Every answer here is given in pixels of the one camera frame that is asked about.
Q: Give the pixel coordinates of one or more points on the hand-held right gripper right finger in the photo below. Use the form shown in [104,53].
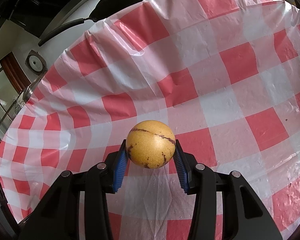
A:
[181,172]

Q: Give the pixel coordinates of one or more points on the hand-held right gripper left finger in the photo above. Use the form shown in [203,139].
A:
[120,170]

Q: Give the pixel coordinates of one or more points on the yellow passion fruit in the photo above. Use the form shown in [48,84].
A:
[151,145]

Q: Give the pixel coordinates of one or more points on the red white checked tablecloth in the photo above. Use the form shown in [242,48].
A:
[190,80]

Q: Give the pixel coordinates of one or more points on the metal rail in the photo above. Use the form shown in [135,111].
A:
[22,91]

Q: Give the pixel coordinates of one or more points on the brown wooden door frame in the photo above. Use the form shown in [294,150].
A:
[15,72]

